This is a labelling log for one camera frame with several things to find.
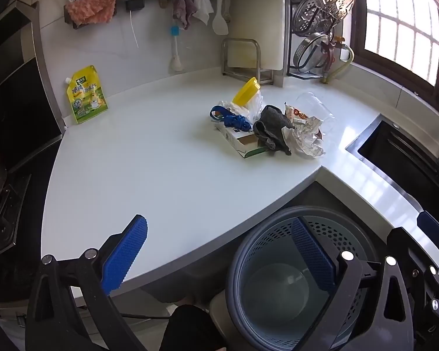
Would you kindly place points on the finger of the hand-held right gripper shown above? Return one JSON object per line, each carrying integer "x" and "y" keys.
{"x": 433, "y": 226}
{"x": 406, "y": 245}

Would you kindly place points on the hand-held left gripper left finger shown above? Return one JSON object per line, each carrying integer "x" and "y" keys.
{"x": 126, "y": 256}

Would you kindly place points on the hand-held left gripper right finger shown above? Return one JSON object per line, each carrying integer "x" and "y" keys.
{"x": 312, "y": 252}

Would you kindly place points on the grey perforated trash basket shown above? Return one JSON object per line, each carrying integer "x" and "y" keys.
{"x": 274, "y": 241}

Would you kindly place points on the white paper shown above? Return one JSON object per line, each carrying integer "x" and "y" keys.
{"x": 307, "y": 140}

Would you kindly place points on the dark grey sock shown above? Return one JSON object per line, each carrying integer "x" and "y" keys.
{"x": 272, "y": 124}

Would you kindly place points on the white carton box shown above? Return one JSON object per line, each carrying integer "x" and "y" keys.
{"x": 234, "y": 137}

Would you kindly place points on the clear plastic cup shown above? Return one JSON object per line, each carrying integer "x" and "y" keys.
{"x": 320, "y": 111}

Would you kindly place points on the black kitchen sink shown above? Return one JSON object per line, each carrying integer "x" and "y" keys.
{"x": 398, "y": 153}

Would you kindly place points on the person's dark trouser leg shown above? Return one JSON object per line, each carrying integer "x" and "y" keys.
{"x": 190, "y": 329}

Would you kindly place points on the yellow spouted pouch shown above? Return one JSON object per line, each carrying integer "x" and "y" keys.
{"x": 87, "y": 97}

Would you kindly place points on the glass pot lid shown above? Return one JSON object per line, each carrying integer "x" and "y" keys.
{"x": 309, "y": 53}

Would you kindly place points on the blue and white bottle brush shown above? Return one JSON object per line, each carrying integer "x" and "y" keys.
{"x": 175, "y": 62}

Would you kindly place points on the gas valve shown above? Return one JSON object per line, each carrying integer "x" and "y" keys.
{"x": 338, "y": 42}

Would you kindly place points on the brown framed window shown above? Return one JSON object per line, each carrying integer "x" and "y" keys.
{"x": 398, "y": 18}

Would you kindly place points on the metal cutting board rack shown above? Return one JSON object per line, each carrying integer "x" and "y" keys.
{"x": 241, "y": 42}

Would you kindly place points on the black dish rack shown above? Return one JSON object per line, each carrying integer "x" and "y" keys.
{"x": 288, "y": 25}

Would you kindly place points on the white cutting board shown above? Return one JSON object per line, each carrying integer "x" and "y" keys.
{"x": 258, "y": 14}

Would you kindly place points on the white rice paddle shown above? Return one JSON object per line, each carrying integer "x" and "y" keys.
{"x": 219, "y": 22}

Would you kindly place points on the metal steamer tray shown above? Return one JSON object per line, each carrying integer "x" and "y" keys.
{"x": 323, "y": 3}

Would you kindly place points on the pink dish cloth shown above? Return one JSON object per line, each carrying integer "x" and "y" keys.
{"x": 91, "y": 7}

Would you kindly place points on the small black holder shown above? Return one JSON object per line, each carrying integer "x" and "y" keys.
{"x": 135, "y": 4}

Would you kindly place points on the mauve cloth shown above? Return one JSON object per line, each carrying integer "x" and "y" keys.
{"x": 183, "y": 7}

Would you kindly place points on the white cloth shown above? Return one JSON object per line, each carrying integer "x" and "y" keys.
{"x": 203, "y": 5}

